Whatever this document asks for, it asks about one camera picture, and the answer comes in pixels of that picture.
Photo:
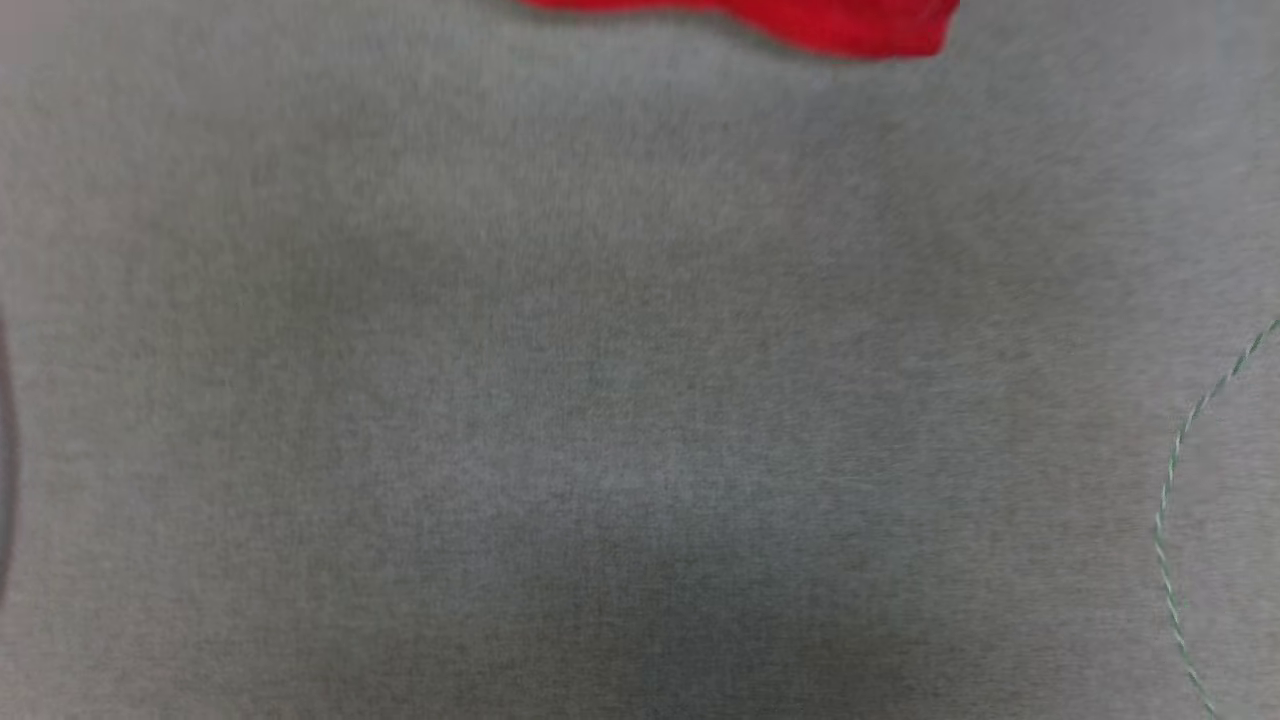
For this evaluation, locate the red and white garment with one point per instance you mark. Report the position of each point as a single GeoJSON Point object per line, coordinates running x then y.
{"type": "Point", "coordinates": [850, 25]}

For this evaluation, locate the grey fabric sofa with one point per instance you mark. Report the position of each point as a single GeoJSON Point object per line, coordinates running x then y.
{"type": "Point", "coordinates": [640, 400]}

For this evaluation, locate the green white twisted thread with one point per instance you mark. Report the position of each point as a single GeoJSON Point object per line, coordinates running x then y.
{"type": "Point", "coordinates": [1160, 515]}

